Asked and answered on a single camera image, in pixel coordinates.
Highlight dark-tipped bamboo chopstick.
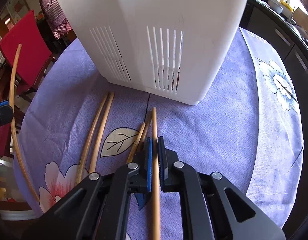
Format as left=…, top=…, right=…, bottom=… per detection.
left=137, top=112, right=152, bottom=153

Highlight red-covered wooden chair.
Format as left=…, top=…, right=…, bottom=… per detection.
left=0, top=10, right=56, bottom=102

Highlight purple checkered apron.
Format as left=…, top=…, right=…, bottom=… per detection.
left=39, top=0, right=72, bottom=39

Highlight dark counter cabinets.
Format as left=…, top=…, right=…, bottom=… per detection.
left=239, top=0, right=308, bottom=91

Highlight wooden cutting board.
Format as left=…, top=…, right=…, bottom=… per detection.
left=293, top=8, right=308, bottom=32

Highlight white bowl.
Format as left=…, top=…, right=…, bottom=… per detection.
left=268, top=0, right=283, bottom=14

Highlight white plastic utensil holder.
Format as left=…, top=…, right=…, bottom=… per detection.
left=57, top=0, right=247, bottom=105

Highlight purple floral tablecloth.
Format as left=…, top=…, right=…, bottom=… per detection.
left=16, top=28, right=304, bottom=239

